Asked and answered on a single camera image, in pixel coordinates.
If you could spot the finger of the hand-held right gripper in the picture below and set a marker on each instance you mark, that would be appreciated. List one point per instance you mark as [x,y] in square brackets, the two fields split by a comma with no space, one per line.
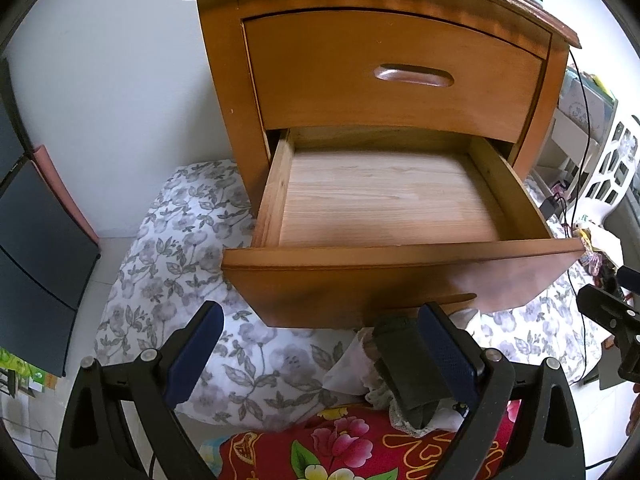
[607,310]
[631,278]

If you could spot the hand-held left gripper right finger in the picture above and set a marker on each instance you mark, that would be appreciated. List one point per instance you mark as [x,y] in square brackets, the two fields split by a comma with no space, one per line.
[447,355]

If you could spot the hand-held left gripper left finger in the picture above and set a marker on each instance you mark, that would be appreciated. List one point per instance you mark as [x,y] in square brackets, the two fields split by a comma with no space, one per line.
[195,355]

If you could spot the dark grey sock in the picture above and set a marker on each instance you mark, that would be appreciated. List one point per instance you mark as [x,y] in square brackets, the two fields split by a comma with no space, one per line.
[407,360]

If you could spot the green lace underwear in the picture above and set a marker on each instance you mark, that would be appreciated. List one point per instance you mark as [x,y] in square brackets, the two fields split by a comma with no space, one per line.
[385,402]

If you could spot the white cloth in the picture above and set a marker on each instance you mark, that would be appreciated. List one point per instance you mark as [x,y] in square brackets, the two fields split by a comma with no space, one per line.
[350,365]

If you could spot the wooden nightstand deep drawer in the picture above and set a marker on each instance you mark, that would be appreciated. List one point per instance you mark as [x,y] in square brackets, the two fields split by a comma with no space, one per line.
[375,200]

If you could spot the black garment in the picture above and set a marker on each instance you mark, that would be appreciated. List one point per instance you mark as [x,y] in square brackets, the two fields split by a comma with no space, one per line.
[607,277]

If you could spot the grey floral quilt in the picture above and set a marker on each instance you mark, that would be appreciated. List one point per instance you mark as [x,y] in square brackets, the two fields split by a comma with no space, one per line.
[175,285]

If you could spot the black power adapter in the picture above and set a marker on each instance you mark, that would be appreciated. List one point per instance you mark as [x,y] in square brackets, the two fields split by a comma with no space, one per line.
[554,206]

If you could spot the white cutout desk organizer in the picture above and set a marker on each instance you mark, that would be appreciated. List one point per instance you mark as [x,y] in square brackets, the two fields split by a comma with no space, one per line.
[610,160]

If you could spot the red floral blanket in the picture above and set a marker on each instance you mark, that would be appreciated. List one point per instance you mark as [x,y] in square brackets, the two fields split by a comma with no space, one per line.
[350,450]

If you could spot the green packet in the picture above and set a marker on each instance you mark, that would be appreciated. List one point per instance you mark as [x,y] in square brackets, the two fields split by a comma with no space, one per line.
[30,372]

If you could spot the dark blue cabinet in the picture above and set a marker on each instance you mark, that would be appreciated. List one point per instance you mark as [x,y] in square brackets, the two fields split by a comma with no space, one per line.
[40,260]

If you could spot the pink board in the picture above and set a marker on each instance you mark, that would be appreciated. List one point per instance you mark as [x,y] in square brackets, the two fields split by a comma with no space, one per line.
[65,195]

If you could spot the wooden nightstand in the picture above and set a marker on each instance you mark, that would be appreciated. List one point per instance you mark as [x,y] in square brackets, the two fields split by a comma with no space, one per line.
[225,60]

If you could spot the wooden nightstand shallow drawer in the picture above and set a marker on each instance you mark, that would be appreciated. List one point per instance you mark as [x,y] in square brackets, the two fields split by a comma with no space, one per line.
[310,80]

